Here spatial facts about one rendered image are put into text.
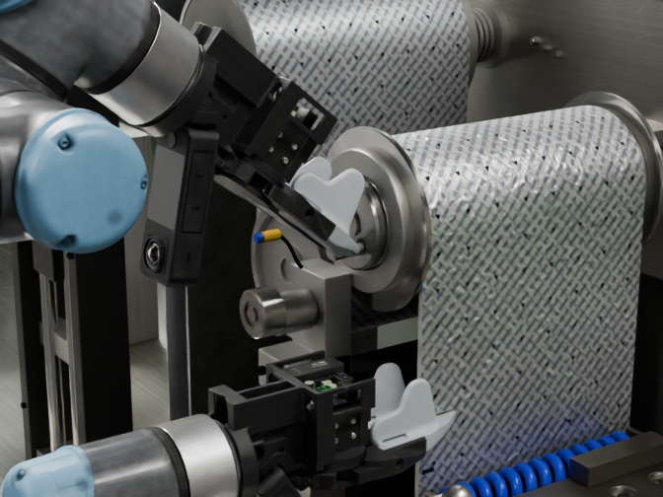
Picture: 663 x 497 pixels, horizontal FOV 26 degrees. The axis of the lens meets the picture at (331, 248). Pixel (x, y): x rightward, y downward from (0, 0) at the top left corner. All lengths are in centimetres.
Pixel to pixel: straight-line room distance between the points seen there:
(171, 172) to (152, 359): 82
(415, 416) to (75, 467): 28
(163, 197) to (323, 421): 20
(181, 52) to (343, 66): 37
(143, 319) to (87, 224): 107
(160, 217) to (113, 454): 17
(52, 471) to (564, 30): 70
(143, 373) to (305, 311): 64
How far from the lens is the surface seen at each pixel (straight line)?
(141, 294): 184
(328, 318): 115
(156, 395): 170
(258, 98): 101
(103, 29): 93
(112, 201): 79
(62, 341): 143
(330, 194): 106
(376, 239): 110
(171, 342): 149
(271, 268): 128
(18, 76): 91
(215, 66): 99
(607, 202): 121
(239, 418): 102
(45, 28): 91
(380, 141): 111
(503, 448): 121
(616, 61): 137
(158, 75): 95
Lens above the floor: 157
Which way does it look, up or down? 18 degrees down
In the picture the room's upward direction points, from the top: straight up
